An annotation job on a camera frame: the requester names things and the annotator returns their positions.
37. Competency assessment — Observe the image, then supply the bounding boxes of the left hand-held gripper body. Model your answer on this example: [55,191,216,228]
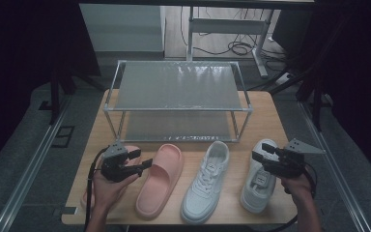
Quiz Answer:
[100,140,143,184]

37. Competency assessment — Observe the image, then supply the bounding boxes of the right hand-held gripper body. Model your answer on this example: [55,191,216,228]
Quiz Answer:
[263,137,327,180]

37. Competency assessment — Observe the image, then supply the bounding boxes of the white sneaker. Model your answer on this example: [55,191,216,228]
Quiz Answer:
[240,138,280,215]
[180,140,231,225]

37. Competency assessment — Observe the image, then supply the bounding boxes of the metal shoe rack grey shelves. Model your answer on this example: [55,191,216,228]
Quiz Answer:
[102,59,254,143]

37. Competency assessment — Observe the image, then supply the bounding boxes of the person's right hand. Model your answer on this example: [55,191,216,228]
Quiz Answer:
[279,170,315,200]

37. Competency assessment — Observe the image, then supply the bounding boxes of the person's left hand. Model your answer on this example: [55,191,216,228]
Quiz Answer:
[91,172,143,212]

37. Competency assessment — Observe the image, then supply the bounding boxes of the black metal stand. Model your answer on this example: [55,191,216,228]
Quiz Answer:
[38,57,107,127]
[269,64,325,131]

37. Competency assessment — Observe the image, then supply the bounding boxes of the white power strip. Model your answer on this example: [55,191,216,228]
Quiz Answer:
[274,72,296,86]

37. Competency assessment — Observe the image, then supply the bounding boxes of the white cabinet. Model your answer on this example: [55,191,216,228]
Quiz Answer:
[78,3,167,54]

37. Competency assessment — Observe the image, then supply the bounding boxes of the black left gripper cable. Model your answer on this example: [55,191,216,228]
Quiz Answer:
[84,146,110,232]

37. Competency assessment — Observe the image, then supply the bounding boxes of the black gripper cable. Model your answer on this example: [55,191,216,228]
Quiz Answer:
[302,162,319,199]
[84,146,110,232]

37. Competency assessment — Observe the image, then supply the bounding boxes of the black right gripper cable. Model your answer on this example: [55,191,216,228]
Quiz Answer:
[302,162,319,199]

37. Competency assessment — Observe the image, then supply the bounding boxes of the metal floor rail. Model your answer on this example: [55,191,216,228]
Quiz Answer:
[0,96,73,232]
[298,101,371,232]

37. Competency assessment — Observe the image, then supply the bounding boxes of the grey table bracket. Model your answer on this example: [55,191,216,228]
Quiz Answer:
[52,206,78,217]

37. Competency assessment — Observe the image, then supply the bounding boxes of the black floor cables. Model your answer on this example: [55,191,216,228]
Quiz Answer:
[180,6,291,64]

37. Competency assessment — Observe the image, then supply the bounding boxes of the white desk frame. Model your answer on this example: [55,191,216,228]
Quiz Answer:
[186,6,276,79]

